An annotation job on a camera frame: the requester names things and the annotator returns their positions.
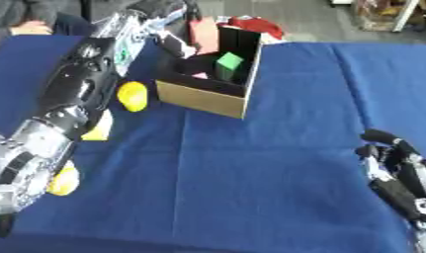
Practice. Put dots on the red fabric object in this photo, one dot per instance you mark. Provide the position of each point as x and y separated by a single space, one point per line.
256 25

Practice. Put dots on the pale yellow block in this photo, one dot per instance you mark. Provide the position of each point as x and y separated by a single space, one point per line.
99 130

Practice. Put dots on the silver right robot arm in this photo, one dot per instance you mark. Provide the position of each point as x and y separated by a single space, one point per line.
424 238

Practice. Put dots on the yellow toy lemon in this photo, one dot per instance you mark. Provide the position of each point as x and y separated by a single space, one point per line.
133 96

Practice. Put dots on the green block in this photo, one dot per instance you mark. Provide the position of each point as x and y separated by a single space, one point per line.
228 65

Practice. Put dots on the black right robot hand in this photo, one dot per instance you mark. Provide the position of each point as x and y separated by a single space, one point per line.
397 192

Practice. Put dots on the person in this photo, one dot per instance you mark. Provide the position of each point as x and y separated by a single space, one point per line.
26 13

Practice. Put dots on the yellow round toy fruit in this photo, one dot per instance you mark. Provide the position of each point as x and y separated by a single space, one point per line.
64 181

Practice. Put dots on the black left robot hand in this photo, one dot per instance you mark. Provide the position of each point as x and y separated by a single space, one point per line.
170 8

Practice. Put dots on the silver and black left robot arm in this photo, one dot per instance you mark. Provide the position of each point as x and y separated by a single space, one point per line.
77 82

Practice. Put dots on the white pole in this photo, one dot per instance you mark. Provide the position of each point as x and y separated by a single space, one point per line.
407 15

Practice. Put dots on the brown clutter pile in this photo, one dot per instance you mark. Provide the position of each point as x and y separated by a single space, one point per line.
380 16

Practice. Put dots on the person's hand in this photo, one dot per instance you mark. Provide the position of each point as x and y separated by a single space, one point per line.
30 28

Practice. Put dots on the tan cardboard box black inside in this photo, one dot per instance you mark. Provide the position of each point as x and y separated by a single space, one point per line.
201 99

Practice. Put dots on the small pink object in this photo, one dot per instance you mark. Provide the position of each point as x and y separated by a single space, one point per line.
200 75

